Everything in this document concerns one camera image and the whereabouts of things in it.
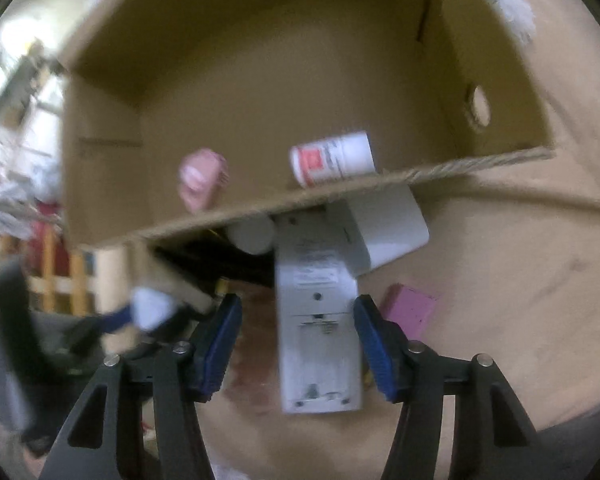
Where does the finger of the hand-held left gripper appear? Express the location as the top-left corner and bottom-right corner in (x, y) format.
(62, 302), (141, 358)

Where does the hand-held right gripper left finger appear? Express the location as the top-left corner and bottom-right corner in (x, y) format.
(39, 292), (243, 480)

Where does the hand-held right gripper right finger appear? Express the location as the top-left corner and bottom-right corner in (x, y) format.
(352, 294), (556, 480)

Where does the white electronic device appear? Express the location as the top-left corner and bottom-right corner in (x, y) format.
(273, 210), (365, 415)

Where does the white charger plug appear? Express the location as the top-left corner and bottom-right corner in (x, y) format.
(330, 183), (430, 277)

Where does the brown cardboard box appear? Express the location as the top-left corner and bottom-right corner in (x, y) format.
(57, 0), (558, 311)

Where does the pink eraser block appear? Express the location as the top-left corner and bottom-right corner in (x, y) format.
(382, 283), (438, 339)

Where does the wooden rack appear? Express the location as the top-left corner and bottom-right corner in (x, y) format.
(0, 227), (106, 317)

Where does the white cylinder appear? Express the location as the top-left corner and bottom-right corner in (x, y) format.
(228, 216), (277, 256)

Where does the pink small container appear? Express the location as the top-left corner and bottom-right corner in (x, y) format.
(177, 148), (230, 213)

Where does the white pill bottle red label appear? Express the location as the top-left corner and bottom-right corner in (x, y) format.
(289, 131), (376, 189)

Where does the patterned fleece blanket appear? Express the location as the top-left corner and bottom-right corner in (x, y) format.
(470, 0), (538, 47)

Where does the black strap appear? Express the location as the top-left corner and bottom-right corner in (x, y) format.
(150, 227), (277, 291)

